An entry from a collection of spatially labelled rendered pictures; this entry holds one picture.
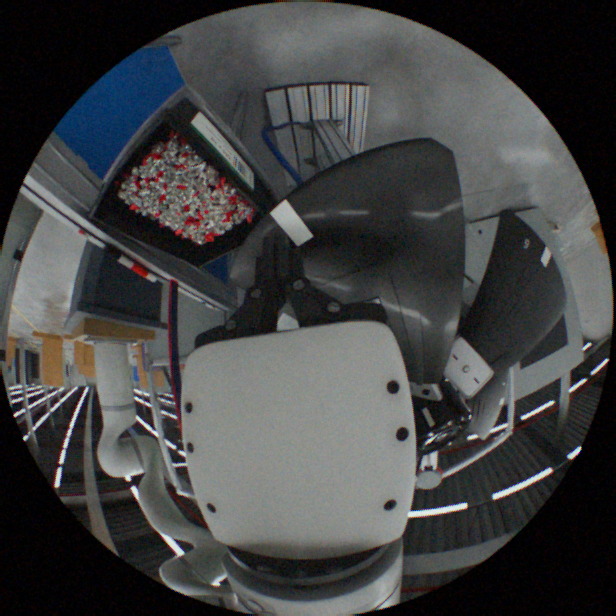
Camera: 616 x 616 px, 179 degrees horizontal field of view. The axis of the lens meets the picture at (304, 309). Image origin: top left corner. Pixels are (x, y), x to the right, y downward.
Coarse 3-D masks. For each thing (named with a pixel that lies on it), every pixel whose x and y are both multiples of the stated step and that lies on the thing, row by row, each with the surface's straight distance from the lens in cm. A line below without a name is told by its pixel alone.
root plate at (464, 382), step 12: (456, 348) 34; (468, 348) 35; (456, 360) 35; (468, 360) 35; (480, 360) 35; (444, 372) 35; (456, 372) 35; (480, 372) 36; (492, 372) 36; (456, 384) 35; (468, 384) 36; (480, 384) 36; (468, 396) 36
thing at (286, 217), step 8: (280, 208) 14; (288, 208) 14; (280, 216) 14; (288, 216) 14; (296, 216) 14; (280, 224) 15; (288, 224) 14; (296, 224) 14; (288, 232) 15; (296, 232) 14; (304, 232) 14; (296, 240) 15; (304, 240) 14
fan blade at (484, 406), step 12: (504, 372) 63; (492, 384) 57; (480, 396) 51; (492, 396) 57; (504, 396) 66; (480, 408) 52; (492, 408) 59; (480, 420) 54; (492, 420) 63; (480, 432) 58
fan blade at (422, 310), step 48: (432, 144) 13; (336, 192) 13; (384, 192) 12; (432, 192) 12; (288, 240) 15; (336, 240) 13; (384, 240) 13; (432, 240) 13; (336, 288) 15; (384, 288) 14; (432, 288) 14; (432, 336) 17
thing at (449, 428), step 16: (448, 384) 34; (416, 400) 31; (432, 400) 31; (448, 400) 31; (416, 416) 31; (432, 416) 30; (448, 416) 30; (464, 416) 32; (416, 432) 30; (432, 432) 29; (448, 432) 36; (416, 448) 35; (432, 448) 39
